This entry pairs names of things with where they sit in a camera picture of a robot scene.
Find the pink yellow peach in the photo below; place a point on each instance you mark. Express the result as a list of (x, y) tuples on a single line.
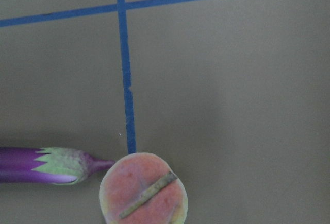
[(124, 184)]

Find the purple eggplant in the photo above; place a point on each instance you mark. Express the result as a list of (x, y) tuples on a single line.
[(50, 165)]

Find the brown paper table mat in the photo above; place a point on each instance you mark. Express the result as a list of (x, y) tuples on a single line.
[(233, 94)]

